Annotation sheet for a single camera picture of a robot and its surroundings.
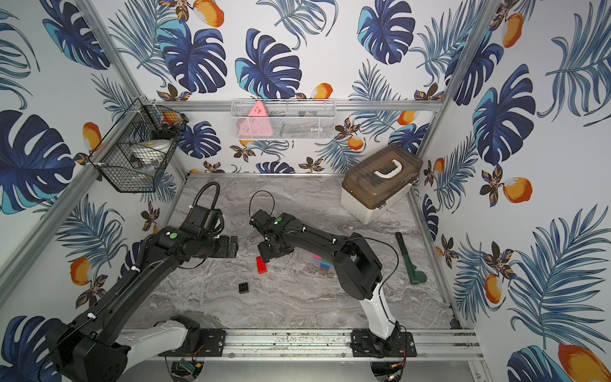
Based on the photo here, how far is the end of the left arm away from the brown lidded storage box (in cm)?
47

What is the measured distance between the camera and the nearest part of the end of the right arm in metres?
0.64

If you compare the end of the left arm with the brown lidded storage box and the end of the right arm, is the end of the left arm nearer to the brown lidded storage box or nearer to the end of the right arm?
the end of the right arm

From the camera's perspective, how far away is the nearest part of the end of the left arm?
70 centimetres

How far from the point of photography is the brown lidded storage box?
0.93 metres

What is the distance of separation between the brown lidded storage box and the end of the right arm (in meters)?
0.37
